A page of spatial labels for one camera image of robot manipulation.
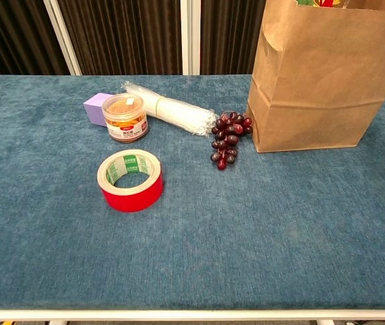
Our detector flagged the red yellow feather toy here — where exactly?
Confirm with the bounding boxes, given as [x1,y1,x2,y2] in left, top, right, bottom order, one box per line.
[295,0,346,9]

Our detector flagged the brown paper carrier bag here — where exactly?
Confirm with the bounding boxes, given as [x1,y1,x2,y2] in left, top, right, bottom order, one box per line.
[246,0,385,153]

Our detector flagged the dark red grape bunch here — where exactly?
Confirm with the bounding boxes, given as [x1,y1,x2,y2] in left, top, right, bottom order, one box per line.
[210,110,254,171]

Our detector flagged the bundle of clear straws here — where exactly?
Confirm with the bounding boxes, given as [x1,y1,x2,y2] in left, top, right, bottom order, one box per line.
[121,80,218,137]

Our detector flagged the red tape roll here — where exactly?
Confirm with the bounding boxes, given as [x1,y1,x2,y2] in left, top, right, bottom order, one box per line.
[96,149,164,213]

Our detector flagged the clear jar of rubber bands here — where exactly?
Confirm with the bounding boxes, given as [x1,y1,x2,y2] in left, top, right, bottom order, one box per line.
[101,93,149,144]

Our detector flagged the purple cube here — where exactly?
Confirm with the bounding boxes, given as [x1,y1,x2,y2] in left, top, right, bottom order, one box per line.
[83,92,114,127]

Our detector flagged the black pleated curtain panel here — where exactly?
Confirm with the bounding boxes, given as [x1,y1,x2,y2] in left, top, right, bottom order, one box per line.
[200,0,267,76]
[58,0,183,76]
[0,0,70,84]

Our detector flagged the blue table cover cloth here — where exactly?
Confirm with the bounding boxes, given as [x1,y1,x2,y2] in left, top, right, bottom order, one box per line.
[0,74,385,311]

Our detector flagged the white partition post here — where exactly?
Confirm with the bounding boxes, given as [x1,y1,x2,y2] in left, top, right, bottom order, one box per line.
[180,0,202,76]
[43,0,82,76]

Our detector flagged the white table frame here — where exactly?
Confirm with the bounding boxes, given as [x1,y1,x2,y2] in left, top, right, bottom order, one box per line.
[0,308,385,322]

